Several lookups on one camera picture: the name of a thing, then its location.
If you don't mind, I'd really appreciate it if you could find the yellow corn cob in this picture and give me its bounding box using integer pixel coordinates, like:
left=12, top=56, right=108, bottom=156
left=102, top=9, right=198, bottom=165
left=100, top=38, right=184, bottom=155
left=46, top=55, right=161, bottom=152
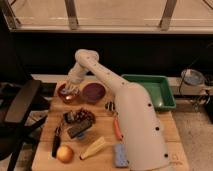
left=79, top=136, right=107, bottom=160

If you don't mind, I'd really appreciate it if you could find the blue sponge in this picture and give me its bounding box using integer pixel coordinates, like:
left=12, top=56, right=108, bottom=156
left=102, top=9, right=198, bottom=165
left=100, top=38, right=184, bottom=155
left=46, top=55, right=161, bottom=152
left=114, top=144, right=128, bottom=168

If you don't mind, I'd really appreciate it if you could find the black office chair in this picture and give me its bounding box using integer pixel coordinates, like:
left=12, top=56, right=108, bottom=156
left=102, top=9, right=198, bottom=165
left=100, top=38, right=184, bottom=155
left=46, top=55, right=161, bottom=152
left=0, top=80, right=56, bottom=171

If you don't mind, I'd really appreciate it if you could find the yellow onion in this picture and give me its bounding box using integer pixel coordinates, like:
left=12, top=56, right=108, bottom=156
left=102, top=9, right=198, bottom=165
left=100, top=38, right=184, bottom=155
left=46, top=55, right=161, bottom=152
left=56, top=145, right=74, bottom=163

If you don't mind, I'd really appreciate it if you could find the red bowl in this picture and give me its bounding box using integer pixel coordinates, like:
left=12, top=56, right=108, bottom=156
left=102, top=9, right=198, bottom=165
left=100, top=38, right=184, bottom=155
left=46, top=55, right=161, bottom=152
left=57, top=84, right=80, bottom=104

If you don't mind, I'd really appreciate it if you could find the dark grapes bunch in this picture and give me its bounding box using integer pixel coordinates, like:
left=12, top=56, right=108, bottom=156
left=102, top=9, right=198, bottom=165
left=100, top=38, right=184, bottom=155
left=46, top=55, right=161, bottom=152
left=74, top=108, right=96, bottom=123

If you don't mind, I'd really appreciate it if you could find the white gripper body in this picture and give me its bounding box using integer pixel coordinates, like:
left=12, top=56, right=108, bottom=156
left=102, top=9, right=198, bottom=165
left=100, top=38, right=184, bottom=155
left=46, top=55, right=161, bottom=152
left=68, top=63, right=89, bottom=84

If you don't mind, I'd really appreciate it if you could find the small dark cup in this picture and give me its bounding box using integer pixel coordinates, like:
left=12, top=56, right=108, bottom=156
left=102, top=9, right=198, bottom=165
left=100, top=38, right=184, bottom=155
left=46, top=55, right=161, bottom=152
left=63, top=111, right=75, bottom=124

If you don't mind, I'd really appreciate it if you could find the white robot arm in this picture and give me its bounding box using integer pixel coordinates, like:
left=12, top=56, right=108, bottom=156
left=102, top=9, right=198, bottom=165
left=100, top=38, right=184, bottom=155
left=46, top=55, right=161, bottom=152
left=68, top=49, right=173, bottom=171

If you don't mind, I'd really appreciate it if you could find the small striped round object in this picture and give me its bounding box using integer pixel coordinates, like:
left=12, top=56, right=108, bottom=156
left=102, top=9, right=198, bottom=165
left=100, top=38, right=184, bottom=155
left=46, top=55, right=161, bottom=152
left=105, top=101, right=115, bottom=112

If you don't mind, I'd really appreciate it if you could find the green plastic tray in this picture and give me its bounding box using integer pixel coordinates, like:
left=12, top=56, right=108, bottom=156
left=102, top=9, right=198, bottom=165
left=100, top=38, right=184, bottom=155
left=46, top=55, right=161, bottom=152
left=122, top=74, right=176, bottom=111

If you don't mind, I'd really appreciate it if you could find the black handled knife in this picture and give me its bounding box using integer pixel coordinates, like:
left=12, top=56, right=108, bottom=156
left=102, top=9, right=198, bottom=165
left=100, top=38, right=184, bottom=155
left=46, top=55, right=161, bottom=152
left=52, top=126, right=61, bottom=158

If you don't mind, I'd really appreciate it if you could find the orange carrot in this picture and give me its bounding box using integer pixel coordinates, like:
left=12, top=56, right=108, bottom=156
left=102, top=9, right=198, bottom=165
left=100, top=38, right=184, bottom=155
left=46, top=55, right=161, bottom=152
left=114, top=117, right=123, bottom=141

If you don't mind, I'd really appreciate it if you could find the purple bowl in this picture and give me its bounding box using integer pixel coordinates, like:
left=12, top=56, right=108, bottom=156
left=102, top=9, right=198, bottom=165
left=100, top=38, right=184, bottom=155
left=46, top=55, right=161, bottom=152
left=81, top=83, right=106, bottom=103

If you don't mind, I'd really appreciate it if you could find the light blue towel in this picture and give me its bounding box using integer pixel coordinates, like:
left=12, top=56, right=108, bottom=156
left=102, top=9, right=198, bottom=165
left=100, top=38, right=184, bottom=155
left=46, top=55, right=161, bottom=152
left=60, top=84, right=79, bottom=95

